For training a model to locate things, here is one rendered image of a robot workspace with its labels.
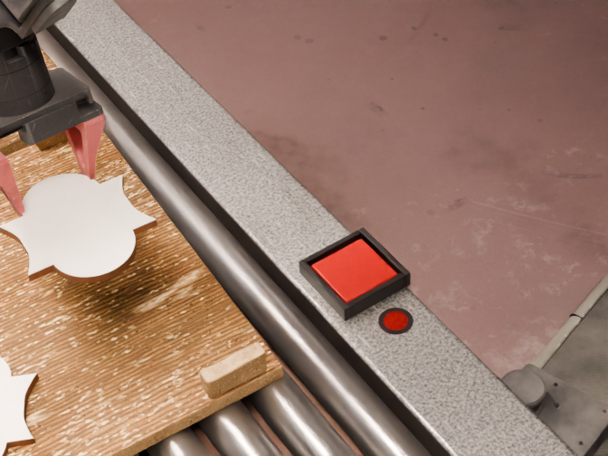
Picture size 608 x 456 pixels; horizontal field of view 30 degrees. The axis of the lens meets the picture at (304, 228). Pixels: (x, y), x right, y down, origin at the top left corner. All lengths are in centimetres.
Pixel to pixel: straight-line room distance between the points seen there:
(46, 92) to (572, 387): 108
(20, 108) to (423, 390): 41
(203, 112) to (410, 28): 172
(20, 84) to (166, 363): 27
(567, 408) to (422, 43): 136
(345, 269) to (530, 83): 176
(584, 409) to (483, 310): 53
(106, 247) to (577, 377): 107
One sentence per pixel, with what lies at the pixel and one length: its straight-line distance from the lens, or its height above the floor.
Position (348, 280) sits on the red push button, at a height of 93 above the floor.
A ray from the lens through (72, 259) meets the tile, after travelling 96.
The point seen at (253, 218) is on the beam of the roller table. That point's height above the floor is 91.
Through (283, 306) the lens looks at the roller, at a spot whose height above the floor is 92.
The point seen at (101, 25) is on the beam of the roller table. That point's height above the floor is 92.
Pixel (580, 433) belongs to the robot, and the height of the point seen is 28.
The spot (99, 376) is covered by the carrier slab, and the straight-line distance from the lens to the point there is 101.
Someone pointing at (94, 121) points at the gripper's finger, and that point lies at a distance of 98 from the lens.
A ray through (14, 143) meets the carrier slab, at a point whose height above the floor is 93.
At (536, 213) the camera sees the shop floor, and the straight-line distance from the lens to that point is 246.
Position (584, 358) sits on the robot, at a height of 24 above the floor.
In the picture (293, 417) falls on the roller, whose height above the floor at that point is 92.
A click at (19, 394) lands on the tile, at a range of 101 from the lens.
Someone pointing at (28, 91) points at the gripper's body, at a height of 116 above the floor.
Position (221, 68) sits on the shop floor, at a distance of 287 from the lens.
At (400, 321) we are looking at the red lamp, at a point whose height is 92.
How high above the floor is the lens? 172
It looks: 45 degrees down
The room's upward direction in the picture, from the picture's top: 5 degrees counter-clockwise
